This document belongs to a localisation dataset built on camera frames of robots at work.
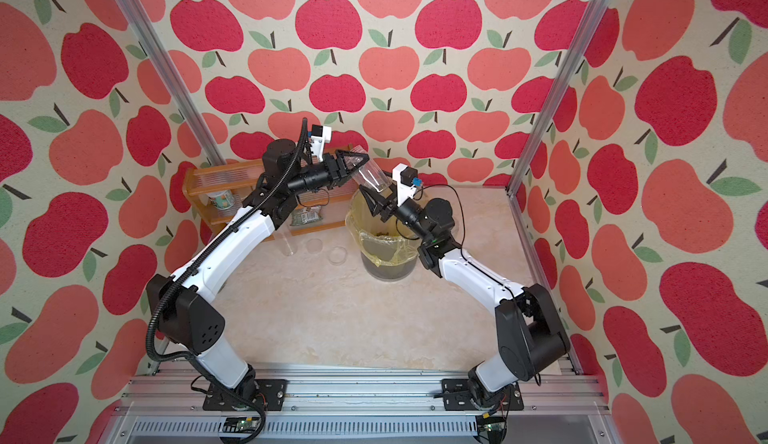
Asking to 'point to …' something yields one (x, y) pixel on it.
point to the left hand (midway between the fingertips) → (369, 169)
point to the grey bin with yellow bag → (387, 250)
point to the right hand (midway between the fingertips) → (373, 184)
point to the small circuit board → (240, 424)
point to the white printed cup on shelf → (223, 200)
